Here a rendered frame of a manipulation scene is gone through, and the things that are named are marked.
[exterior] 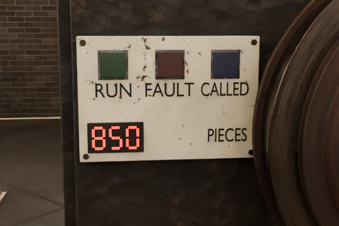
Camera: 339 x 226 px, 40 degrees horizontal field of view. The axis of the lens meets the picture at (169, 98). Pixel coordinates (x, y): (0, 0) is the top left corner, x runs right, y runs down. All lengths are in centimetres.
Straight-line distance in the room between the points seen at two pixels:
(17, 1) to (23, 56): 75
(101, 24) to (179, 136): 20
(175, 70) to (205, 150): 13
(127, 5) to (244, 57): 18
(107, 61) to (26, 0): 612
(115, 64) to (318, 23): 27
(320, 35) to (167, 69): 22
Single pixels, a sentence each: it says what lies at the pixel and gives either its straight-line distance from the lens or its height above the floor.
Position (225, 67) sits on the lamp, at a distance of 67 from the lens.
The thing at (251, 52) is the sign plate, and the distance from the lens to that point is 68.
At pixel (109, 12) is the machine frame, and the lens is 68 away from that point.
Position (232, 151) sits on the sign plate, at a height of 107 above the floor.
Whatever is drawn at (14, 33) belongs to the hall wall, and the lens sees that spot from 679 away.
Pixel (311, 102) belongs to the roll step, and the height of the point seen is 117.
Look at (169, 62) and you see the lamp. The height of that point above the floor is 120.
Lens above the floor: 125
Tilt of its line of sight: 9 degrees down
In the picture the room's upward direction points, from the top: straight up
